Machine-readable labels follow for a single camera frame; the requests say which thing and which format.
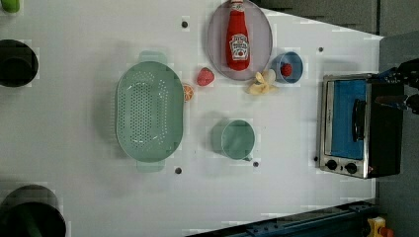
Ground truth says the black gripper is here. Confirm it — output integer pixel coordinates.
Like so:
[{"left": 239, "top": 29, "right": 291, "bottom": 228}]
[{"left": 375, "top": 58, "right": 419, "bottom": 115}]

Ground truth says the black and silver toaster oven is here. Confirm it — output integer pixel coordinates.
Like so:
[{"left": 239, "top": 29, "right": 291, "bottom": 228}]
[{"left": 318, "top": 74, "right": 404, "bottom": 179}]

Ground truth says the blue small bowl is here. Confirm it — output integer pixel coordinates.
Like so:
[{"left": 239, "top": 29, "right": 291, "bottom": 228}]
[{"left": 271, "top": 51, "right": 303, "bottom": 84}]

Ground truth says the small red strawberry in bowl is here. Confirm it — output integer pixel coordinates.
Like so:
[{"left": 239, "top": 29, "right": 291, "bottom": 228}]
[{"left": 281, "top": 63, "right": 293, "bottom": 77}]

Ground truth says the yellow toy garlic peel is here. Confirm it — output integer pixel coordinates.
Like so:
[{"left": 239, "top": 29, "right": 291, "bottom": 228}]
[{"left": 247, "top": 69, "right": 278, "bottom": 96}]

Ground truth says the yellow and orange object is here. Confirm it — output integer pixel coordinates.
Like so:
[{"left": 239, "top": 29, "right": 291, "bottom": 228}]
[{"left": 368, "top": 216, "right": 394, "bottom": 237}]

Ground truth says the grey round plate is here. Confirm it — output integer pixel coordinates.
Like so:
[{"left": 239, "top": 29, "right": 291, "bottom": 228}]
[{"left": 207, "top": 0, "right": 273, "bottom": 81}]

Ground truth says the red ketchup bottle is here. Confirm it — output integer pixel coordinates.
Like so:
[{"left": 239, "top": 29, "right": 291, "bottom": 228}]
[{"left": 225, "top": 0, "right": 250, "bottom": 71}]

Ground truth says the green plastic cup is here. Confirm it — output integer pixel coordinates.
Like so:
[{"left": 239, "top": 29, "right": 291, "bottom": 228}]
[{"left": 210, "top": 118, "right": 256, "bottom": 161}]

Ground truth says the red toy strawberry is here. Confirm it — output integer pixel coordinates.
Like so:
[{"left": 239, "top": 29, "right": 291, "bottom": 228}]
[{"left": 197, "top": 67, "right": 214, "bottom": 87}]

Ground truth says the orange slice toy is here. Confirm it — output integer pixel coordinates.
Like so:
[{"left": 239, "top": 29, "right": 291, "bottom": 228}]
[{"left": 183, "top": 84, "right": 194, "bottom": 102}]

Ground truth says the green perforated colander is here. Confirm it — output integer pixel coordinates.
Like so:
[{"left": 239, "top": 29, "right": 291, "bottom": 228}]
[{"left": 115, "top": 50, "right": 184, "bottom": 173}]

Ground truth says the green object at corner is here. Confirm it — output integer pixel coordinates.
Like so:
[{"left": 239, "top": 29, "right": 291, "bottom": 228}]
[{"left": 0, "top": 0, "right": 20, "bottom": 13}]

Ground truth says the blue metal frame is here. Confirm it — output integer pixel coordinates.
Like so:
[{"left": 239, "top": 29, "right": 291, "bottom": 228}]
[{"left": 189, "top": 201, "right": 377, "bottom": 237}]

